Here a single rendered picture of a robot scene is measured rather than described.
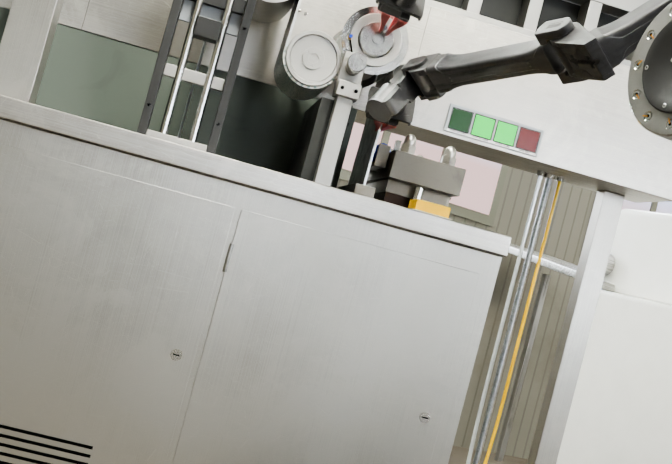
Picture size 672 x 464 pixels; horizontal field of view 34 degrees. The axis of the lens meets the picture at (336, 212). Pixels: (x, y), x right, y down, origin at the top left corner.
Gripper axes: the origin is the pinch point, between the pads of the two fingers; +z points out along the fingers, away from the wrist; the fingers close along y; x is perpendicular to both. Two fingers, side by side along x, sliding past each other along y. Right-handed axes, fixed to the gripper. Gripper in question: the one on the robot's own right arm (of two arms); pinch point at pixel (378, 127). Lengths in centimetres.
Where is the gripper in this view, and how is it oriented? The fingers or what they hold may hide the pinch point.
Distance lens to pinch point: 242.9
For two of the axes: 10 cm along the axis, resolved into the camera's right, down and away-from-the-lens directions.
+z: -2.6, 4.7, 8.4
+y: 9.5, 2.8, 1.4
